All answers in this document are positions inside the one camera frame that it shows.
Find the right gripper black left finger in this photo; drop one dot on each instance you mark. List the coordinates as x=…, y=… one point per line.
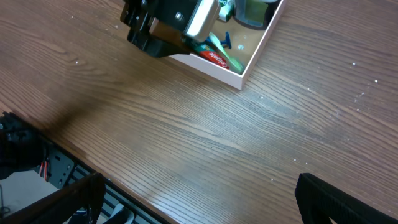
x=59, y=206

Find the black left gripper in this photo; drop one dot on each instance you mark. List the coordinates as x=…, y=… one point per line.
x=156, y=27

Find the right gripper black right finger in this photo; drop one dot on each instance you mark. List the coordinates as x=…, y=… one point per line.
x=320, y=202

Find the teal toothpaste tube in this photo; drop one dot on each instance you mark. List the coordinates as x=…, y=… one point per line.
x=209, y=54

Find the blue disposable razor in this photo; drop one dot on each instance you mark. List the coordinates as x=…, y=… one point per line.
x=225, y=43

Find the green toothbrush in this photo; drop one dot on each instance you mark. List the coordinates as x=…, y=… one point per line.
x=232, y=61

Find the clear soap pump bottle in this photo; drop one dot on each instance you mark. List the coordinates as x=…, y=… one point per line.
x=255, y=14

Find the green soap bar packet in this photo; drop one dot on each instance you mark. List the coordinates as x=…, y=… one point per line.
x=226, y=9

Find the pink open box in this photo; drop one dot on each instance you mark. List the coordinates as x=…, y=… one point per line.
x=239, y=60

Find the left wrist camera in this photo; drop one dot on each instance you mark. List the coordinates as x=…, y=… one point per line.
x=202, y=20

